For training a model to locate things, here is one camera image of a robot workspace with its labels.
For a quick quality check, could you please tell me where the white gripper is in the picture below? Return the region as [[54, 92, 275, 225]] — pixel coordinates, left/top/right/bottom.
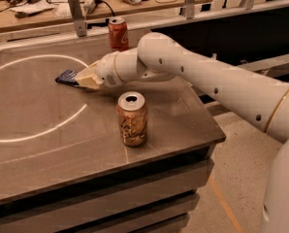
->
[[75, 51, 124, 89]]

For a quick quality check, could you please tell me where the blue rxbar blueberry wrapper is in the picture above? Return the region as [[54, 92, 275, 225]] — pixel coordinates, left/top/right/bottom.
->
[[55, 70, 80, 87]]

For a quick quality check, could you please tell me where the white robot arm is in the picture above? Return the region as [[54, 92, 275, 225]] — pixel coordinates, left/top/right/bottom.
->
[[76, 33, 289, 233]]

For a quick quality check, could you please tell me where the red coke can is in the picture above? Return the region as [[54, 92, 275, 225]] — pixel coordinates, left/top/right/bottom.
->
[[108, 17, 129, 51]]

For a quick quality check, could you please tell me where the gold opened soda can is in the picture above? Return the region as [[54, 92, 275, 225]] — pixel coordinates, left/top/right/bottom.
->
[[116, 91, 147, 147]]

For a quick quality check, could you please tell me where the grey drawer cabinet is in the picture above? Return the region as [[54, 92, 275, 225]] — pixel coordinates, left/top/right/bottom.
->
[[0, 147, 213, 233]]

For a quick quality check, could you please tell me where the grey metal bracket post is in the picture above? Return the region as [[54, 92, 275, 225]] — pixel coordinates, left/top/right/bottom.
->
[[68, 0, 86, 37]]

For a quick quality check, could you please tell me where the metal rail upright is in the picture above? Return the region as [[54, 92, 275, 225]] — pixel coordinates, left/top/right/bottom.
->
[[182, 0, 195, 19]]

